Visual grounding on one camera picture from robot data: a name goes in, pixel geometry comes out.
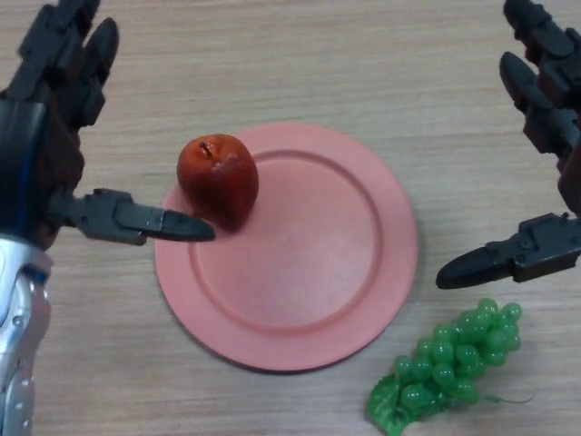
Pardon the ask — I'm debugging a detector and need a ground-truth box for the red apple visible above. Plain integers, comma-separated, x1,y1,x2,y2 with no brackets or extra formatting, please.
175,134,260,233

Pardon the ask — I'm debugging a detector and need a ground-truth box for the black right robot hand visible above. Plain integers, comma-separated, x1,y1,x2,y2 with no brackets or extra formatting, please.
435,0,581,291

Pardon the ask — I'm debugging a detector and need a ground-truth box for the pink round plate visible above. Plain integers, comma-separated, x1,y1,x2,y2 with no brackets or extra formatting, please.
153,122,419,374

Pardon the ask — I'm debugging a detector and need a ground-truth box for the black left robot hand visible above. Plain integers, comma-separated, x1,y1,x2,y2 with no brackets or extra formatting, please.
0,0,216,251

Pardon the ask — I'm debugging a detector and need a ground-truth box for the green plastic grape bunch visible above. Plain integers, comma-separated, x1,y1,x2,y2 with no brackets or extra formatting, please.
366,297,535,435

